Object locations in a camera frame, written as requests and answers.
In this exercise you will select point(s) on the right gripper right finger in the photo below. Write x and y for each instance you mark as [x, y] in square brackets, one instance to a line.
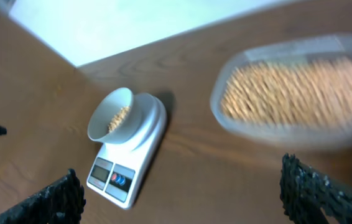
[309, 196]

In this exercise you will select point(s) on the soybeans in bowl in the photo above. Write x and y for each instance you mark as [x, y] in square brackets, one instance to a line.
[118, 118]

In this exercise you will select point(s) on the white digital kitchen scale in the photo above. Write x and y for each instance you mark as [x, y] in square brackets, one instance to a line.
[119, 169]

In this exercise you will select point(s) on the white round bowl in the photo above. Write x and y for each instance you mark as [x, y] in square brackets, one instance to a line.
[110, 105]

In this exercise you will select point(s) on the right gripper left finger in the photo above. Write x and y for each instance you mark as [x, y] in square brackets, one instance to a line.
[61, 202]

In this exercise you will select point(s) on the clear plastic soybean container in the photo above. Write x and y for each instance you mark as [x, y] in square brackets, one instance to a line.
[292, 94]

